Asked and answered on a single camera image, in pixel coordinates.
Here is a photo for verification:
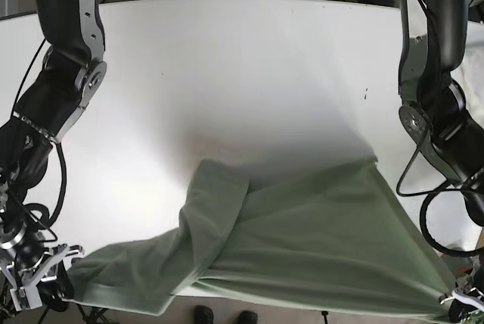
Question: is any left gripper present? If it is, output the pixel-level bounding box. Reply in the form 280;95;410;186
440;267;483;323

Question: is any sage green T-shirt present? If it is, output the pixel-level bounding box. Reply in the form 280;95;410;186
68;157;455;323

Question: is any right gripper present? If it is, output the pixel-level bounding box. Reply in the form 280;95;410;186
1;214;85;312

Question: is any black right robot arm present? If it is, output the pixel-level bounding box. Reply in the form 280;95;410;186
1;0;107;312

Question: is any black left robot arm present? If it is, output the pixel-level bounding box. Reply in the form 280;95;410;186
399;0;483;258

